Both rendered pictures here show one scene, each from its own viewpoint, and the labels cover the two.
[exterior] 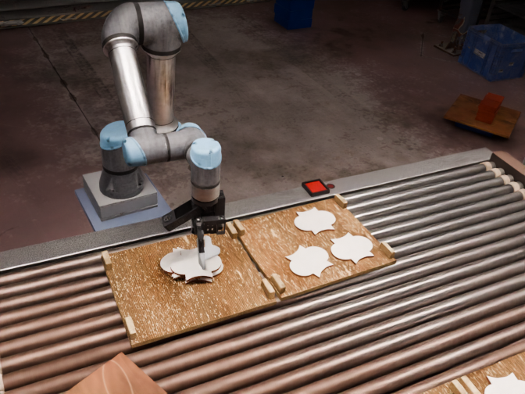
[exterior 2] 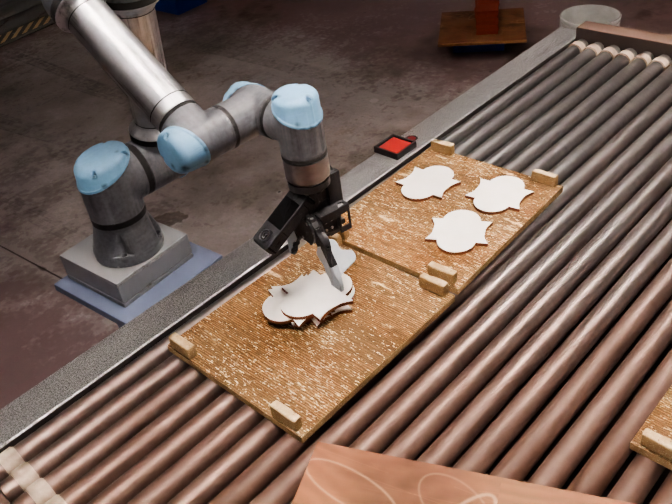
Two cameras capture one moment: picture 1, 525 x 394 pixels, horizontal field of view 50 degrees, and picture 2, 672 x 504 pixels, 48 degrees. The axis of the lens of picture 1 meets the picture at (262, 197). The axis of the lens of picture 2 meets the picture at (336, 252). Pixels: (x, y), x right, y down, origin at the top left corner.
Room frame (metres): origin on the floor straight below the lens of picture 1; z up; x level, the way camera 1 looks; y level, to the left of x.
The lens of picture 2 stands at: (0.12, 0.38, 1.86)
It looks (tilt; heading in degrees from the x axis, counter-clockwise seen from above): 37 degrees down; 346
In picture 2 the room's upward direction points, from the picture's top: 8 degrees counter-clockwise
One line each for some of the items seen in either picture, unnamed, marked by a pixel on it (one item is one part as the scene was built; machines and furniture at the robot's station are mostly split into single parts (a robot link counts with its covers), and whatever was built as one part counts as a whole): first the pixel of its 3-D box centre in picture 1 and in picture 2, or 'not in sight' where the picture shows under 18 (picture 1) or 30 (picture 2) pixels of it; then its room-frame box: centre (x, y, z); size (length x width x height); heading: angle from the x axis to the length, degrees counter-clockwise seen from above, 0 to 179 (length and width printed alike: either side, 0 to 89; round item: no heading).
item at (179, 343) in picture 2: (106, 260); (182, 345); (1.16, 0.43, 0.95); 0.06 x 0.02 x 0.03; 29
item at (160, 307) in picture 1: (186, 279); (312, 323); (1.14, 0.19, 0.93); 0.41 x 0.35 x 0.02; 119
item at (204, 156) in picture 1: (205, 162); (298, 123); (1.17, 0.15, 1.31); 0.09 x 0.08 x 0.11; 26
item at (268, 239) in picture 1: (311, 243); (442, 211); (1.35, -0.17, 0.93); 0.41 x 0.35 x 0.02; 120
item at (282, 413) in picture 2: (130, 327); (286, 415); (0.93, 0.30, 0.95); 0.06 x 0.02 x 0.03; 29
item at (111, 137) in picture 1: (121, 145); (110, 180); (1.55, 0.48, 1.10); 0.13 x 0.12 x 0.14; 116
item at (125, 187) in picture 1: (121, 174); (123, 228); (1.55, 0.49, 0.98); 0.15 x 0.15 x 0.10
